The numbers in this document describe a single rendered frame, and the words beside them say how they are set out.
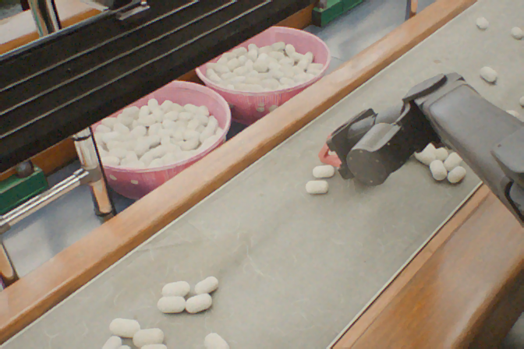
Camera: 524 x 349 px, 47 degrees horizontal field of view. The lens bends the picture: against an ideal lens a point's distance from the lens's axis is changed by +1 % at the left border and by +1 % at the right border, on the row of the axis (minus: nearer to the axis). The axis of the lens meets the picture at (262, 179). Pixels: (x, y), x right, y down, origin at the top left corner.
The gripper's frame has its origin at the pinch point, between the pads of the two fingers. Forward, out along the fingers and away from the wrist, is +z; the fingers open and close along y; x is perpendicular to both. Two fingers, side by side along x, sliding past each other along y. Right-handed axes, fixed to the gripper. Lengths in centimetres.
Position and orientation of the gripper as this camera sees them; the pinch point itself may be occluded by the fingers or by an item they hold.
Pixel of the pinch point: (323, 156)
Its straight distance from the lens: 93.2
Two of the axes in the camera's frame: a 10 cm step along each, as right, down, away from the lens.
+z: -5.3, 2.2, 8.2
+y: -6.6, 5.0, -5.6
